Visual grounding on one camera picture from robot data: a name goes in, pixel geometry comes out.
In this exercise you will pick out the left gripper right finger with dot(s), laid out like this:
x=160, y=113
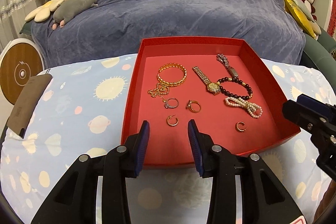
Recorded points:
x=264, y=199

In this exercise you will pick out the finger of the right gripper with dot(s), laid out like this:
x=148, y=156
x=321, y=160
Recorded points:
x=317, y=106
x=305, y=118

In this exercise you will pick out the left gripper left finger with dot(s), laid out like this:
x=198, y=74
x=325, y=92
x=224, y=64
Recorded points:
x=73, y=198

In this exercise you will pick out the gold hoop earring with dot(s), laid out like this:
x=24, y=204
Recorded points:
x=240, y=126
x=172, y=120

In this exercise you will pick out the gold wristwatch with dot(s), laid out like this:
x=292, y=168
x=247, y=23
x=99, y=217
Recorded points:
x=211, y=87

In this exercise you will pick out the silver wristwatch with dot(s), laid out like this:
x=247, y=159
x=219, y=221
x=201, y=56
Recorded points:
x=223, y=59

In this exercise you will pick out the gold chain bangle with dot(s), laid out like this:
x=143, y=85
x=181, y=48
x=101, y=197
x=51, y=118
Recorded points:
x=171, y=74

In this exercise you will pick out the red jewelry box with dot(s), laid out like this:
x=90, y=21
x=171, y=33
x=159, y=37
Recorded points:
x=148, y=100

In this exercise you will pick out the person right hand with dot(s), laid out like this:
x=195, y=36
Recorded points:
x=326, y=200

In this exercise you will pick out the green sofa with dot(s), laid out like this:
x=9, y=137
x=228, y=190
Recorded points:
x=317, y=50

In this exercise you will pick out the yellow satin pillow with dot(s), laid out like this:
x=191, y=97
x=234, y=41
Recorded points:
x=299, y=17

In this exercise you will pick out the blue planet print cloth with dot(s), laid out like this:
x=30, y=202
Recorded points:
x=81, y=111

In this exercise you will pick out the grey patterned pillow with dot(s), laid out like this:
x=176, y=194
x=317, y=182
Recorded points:
x=304, y=9

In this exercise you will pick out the brown felt pouch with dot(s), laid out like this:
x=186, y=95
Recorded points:
x=25, y=105

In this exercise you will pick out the white round wooden device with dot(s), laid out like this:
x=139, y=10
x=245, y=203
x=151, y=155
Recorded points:
x=20, y=60

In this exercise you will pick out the cream flower cushion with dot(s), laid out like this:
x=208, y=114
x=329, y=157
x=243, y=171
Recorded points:
x=42, y=13

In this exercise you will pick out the grey plush toy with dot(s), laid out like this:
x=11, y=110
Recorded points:
x=69, y=9

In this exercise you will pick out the blue-grey sofa blanket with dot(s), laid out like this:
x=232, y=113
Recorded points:
x=116, y=27

